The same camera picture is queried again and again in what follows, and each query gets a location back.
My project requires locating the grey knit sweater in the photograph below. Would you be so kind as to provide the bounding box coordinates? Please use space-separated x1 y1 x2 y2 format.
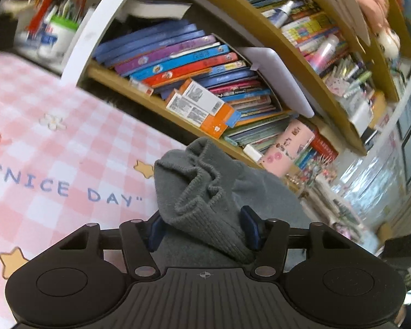
153 137 326 270

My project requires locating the green white pen holder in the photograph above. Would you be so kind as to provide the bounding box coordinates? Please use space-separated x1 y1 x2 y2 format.
38 15 81 60

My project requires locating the thick white-paged book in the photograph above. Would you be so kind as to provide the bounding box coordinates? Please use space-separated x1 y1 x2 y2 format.
118 0 192 20

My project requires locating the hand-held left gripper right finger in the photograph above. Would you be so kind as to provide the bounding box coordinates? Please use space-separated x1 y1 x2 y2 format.
240 206 350 279

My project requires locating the clear plastic sheet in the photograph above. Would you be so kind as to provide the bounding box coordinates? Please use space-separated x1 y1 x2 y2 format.
332 137 408 240

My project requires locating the row of thin workbooks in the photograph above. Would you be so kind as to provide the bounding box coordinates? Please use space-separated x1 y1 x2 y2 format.
240 0 350 72

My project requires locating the red thick book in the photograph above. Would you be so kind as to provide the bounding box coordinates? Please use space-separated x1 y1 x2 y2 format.
310 132 339 160

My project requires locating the wooden bookshelf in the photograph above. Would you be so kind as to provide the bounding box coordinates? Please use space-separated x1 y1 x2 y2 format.
60 0 411 192

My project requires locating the small white pink box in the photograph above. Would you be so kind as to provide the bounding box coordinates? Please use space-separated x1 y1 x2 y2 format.
128 77 155 95

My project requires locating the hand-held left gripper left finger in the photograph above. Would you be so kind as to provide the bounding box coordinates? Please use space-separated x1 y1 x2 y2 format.
59 211 164 279

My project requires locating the row of markers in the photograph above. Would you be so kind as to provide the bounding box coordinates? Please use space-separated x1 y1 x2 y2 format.
324 58 374 97

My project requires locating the orange white blue-ended box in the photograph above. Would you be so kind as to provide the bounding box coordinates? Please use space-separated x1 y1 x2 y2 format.
180 78 242 128

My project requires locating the pink-haired doll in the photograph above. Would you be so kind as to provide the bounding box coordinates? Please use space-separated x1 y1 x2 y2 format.
349 0 401 55

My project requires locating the white charger plug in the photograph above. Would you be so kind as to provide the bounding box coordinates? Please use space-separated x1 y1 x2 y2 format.
243 144 264 162

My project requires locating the colourful beaded ornament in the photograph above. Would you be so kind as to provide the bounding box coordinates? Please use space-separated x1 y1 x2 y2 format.
288 158 339 196

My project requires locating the pink checked tablecloth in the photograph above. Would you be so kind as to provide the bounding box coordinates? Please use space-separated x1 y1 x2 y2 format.
0 51 199 329

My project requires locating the white shelf frame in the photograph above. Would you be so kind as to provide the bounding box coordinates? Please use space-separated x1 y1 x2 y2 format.
60 0 161 86

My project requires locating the row of colourful books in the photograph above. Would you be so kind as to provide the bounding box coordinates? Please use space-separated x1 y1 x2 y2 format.
92 19 292 148

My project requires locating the pink bottle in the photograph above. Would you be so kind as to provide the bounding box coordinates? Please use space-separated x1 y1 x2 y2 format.
308 34 339 73

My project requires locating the white flat case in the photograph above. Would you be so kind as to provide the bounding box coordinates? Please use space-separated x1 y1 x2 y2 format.
238 46 316 118

